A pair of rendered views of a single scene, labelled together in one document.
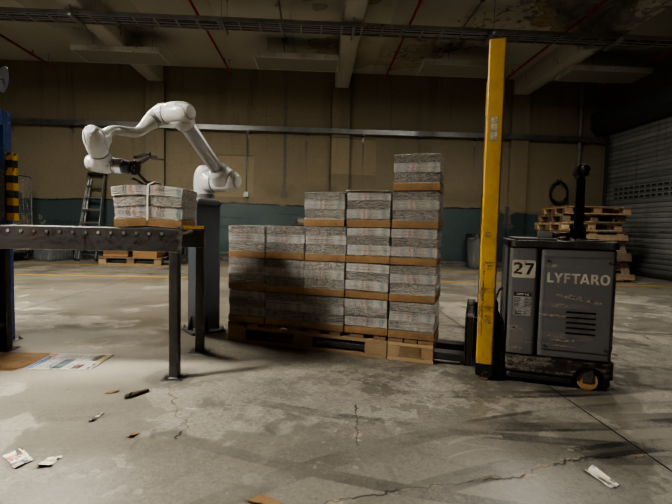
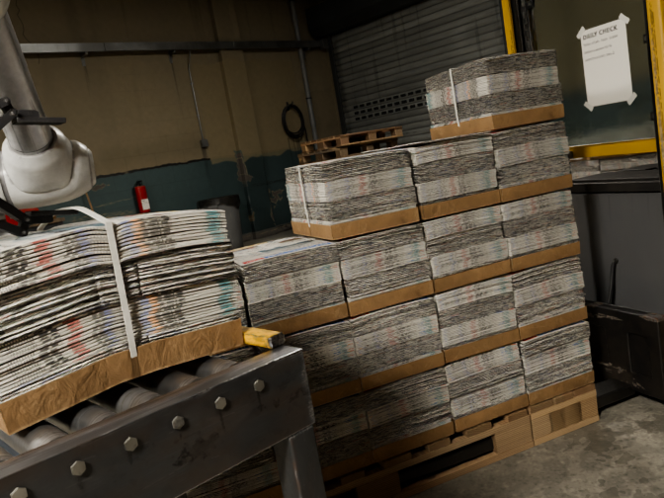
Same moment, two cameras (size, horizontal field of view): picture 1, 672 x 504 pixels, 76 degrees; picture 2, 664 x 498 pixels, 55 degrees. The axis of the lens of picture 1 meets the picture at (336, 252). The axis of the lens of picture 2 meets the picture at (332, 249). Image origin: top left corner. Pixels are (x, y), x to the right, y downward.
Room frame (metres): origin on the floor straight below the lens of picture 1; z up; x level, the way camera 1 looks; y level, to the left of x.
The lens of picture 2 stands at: (1.50, 1.35, 1.08)
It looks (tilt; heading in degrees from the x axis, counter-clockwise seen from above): 8 degrees down; 321
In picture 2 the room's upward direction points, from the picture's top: 10 degrees counter-clockwise
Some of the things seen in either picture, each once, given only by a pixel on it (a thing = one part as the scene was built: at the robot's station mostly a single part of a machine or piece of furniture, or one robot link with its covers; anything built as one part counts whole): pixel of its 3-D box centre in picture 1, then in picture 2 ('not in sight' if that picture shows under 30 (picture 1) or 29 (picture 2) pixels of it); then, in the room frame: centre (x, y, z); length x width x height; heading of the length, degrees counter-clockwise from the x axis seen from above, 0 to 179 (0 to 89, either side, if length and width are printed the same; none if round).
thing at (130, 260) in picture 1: (138, 249); not in sight; (8.79, 4.02, 0.28); 1.20 x 0.83 x 0.57; 93
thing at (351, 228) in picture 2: (332, 223); (351, 220); (3.02, 0.03, 0.86); 0.38 x 0.29 x 0.04; 161
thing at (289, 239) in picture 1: (313, 284); (336, 364); (3.06, 0.16, 0.42); 1.17 x 0.39 x 0.83; 72
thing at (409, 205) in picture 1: (417, 257); (509, 247); (2.84, -0.54, 0.65); 0.39 x 0.30 x 1.29; 162
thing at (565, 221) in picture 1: (579, 242); (356, 182); (8.05, -4.54, 0.65); 1.33 x 0.94 x 1.30; 97
